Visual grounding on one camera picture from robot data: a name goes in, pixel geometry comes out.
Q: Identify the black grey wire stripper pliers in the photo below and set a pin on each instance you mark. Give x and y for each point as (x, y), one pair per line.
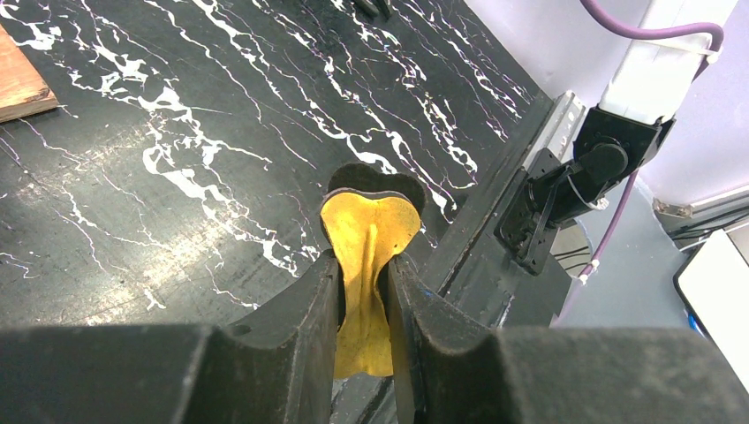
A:
(375, 8)

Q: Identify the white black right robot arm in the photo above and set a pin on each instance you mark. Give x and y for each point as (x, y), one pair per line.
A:
(578, 157)

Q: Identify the yellow black eraser pad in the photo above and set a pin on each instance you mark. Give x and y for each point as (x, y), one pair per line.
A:
(369, 218)

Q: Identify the plywood board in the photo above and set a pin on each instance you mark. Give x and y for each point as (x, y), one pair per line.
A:
(24, 92)

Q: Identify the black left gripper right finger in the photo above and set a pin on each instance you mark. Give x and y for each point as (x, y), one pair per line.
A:
(449, 368)

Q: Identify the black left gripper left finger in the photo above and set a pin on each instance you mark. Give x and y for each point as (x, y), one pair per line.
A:
(274, 365)

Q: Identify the white monitor corner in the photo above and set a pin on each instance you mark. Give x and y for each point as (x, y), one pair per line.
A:
(713, 284)

